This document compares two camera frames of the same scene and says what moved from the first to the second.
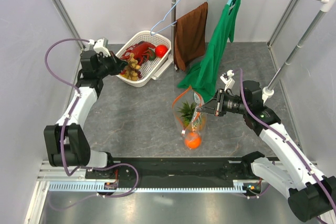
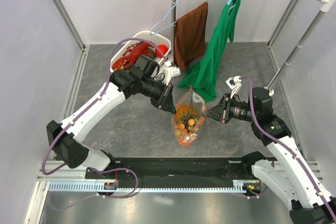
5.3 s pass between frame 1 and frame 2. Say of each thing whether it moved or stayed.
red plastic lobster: stayed
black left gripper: moved
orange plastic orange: moved
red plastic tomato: stayed
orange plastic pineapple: moved
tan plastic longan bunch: moved
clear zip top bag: moved
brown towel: stayed
